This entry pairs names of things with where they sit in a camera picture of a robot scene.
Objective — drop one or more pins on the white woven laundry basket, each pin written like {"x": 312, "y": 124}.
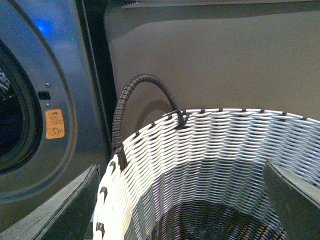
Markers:
{"x": 198, "y": 175}

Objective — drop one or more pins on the dark wrapped basket handle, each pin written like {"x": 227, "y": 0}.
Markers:
{"x": 116, "y": 131}

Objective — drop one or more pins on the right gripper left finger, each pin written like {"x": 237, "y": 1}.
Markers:
{"x": 64, "y": 216}

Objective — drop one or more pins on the orange warning sticker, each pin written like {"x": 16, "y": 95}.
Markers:
{"x": 55, "y": 127}

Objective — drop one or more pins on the dark grey washing machine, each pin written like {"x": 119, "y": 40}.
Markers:
{"x": 46, "y": 63}

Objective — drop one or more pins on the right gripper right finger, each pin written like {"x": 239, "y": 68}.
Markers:
{"x": 295, "y": 201}

